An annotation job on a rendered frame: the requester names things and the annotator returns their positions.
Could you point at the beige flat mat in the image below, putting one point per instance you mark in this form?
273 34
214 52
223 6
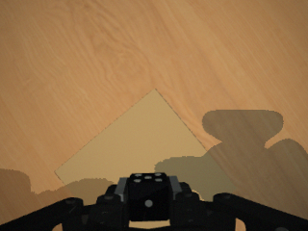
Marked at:
149 137

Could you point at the black die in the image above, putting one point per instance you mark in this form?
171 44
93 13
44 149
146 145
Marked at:
148 196

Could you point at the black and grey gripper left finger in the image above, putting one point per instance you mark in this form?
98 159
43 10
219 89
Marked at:
74 216

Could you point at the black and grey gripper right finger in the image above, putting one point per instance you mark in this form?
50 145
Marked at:
221 213

